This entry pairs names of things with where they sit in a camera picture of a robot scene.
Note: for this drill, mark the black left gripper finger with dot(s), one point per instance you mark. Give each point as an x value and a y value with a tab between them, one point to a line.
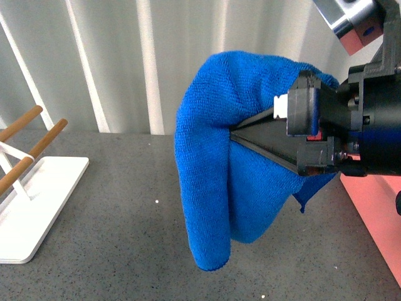
276	147

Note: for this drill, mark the white pleated curtain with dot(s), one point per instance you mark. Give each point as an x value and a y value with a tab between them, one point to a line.
123	66

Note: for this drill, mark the wooden rack rod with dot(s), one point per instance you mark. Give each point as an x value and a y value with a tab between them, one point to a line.
20	123
13	175
48	138

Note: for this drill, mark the blue microfiber cloth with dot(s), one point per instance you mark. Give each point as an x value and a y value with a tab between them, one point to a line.
229	192

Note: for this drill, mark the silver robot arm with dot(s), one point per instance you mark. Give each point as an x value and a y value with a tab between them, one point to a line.
356	24

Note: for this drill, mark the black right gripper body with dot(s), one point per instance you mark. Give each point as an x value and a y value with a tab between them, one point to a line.
353	129

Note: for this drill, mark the pink plastic box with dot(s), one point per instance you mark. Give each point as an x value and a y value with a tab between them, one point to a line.
374	198

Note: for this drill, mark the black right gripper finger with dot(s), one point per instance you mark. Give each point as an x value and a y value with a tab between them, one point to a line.
301	107

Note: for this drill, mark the white towel rack stand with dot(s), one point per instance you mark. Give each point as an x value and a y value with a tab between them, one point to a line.
31	208

